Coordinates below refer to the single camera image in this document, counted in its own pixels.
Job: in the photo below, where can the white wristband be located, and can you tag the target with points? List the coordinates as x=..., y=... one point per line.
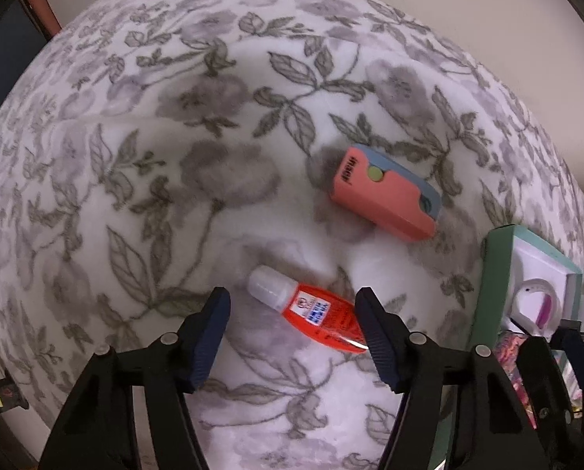
x=519, y=303

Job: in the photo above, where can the clear round toy case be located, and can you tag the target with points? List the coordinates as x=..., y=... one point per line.
x=512, y=367

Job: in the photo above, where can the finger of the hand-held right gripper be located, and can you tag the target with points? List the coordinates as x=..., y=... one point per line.
x=580, y=372
x=541, y=382

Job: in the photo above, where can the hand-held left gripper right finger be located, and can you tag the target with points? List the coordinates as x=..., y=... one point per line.
x=377, y=338

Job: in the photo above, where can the teal cardboard box lid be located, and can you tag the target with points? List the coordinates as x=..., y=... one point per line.
x=487, y=284

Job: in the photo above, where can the grey floral blanket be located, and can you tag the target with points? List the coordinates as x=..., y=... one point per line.
x=125, y=181

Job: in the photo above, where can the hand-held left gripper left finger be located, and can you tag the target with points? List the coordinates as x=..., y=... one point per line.
x=208, y=342

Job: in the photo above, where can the small orange blue toy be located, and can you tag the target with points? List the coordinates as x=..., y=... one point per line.
x=385, y=196

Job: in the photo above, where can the dark cabinet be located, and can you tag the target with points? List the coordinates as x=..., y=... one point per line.
x=8, y=49

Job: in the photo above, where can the red glue tube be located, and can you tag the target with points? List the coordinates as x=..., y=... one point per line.
x=321, y=313

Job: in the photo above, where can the black device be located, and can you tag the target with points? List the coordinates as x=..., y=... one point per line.
x=0, y=394

